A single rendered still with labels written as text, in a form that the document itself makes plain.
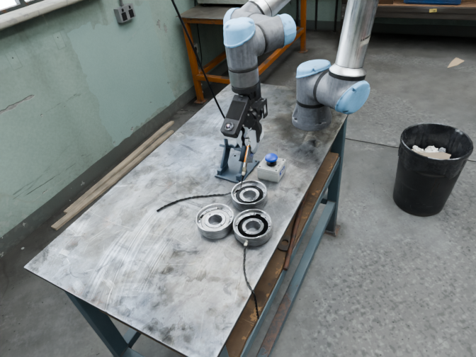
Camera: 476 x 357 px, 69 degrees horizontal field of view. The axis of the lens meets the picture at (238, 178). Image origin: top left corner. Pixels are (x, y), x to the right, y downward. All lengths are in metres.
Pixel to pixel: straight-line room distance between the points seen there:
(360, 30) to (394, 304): 1.21
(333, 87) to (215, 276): 0.69
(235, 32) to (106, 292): 0.69
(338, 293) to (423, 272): 0.44
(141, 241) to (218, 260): 0.24
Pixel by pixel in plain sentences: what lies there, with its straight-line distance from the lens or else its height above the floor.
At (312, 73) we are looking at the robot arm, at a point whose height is 1.02.
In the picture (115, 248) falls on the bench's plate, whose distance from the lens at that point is 1.03.
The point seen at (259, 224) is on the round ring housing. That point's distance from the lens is 0.95.
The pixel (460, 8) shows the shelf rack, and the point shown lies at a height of 0.45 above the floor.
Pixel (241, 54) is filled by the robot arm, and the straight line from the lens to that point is 0.87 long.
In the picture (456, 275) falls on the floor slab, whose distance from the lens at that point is 2.01.
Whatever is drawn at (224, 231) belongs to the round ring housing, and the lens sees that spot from 0.94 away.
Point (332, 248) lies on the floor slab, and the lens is 1.95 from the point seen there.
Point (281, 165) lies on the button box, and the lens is 1.09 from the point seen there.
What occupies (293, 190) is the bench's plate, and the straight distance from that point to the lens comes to 1.07.
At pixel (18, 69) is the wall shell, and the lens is 2.33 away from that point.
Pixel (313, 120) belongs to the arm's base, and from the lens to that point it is 1.32.
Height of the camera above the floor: 1.52
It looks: 40 degrees down
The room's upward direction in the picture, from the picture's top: 8 degrees counter-clockwise
